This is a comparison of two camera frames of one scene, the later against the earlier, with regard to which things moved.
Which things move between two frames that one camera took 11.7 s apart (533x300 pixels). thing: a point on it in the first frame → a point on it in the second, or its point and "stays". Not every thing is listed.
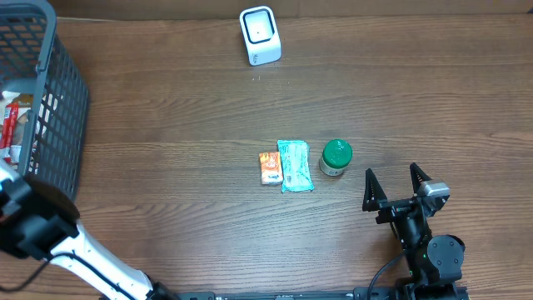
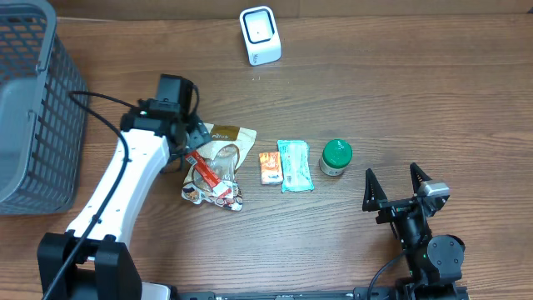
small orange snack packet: [271, 168] stays
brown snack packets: [25, 101] → [223, 155]
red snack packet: [10, 127] → [220, 188]
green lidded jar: [336, 153] stays
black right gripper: [397, 207] stays
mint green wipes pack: [295, 166] stays
